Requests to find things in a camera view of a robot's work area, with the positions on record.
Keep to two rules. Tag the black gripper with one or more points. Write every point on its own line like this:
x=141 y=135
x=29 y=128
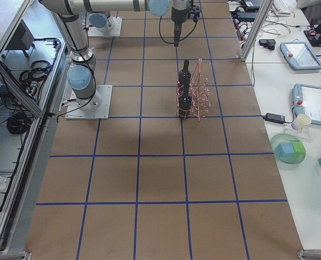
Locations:
x=178 y=14

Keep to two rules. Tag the black wine bottle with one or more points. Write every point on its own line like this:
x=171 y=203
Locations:
x=177 y=33

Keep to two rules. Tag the black bottle in basket left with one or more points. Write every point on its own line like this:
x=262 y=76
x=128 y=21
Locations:
x=184 y=77

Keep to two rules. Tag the black bottle in basket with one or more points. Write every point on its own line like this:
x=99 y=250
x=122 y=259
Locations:
x=185 y=101
x=184 y=77

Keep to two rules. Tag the black bottle in basket right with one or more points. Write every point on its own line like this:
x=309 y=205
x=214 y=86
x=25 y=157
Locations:
x=185 y=101

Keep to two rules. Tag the teach pendant far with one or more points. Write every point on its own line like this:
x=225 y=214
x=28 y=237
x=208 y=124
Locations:
x=300 y=56

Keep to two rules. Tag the teach pendant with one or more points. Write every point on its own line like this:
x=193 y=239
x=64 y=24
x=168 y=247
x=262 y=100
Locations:
x=307 y=100
x=300 y=56

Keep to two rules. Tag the black power brick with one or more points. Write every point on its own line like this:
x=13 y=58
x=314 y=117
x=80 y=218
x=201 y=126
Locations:
x=275 y=118

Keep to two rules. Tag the grey control box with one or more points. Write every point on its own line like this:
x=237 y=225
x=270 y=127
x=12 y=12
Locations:
x=22 y=40

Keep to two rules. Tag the teach pendant near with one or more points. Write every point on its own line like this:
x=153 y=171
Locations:
x=307 y=100

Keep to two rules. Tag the paper cup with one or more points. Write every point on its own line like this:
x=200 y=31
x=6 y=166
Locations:
x=301 y=121

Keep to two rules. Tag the blue cube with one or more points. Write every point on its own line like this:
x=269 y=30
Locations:
x=284 y=149

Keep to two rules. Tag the green plastic bowl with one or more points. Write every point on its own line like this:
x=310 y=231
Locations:
x=283 y=137

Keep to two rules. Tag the green cube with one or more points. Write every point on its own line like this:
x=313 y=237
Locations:
x=298 y=148

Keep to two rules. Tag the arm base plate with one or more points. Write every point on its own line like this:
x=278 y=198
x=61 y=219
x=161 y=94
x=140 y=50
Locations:
x=102 y=26
x=97 y=108

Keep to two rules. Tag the aluminium frame post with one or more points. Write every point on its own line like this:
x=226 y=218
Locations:
x=258 y=22

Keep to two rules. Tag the copper wire wine basket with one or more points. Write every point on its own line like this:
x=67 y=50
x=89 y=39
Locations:
x=199 y=92

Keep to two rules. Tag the aluminium frame rail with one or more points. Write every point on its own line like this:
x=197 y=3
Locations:
x=14 y=87

